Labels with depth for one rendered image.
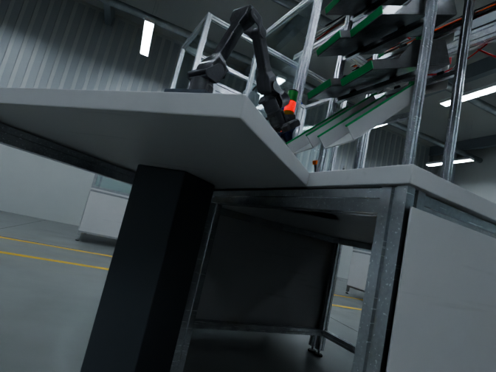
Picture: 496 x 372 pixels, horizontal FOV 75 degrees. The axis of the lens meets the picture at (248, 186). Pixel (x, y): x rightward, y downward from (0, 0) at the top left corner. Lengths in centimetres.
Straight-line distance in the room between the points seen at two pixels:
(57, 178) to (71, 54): 318
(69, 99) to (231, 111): 27
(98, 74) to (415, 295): 944
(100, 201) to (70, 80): 440
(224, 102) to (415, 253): 34
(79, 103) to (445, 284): 61
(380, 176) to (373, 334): 23
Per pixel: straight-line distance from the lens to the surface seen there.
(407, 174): 52
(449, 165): 105
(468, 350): 70
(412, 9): 111
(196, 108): 39
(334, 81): 105
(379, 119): 90
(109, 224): 604
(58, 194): 917
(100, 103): 50
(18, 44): 1009
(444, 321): 62
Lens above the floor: 71
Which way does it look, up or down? 8 degrees up
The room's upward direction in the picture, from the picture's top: 13 degrees clockwise
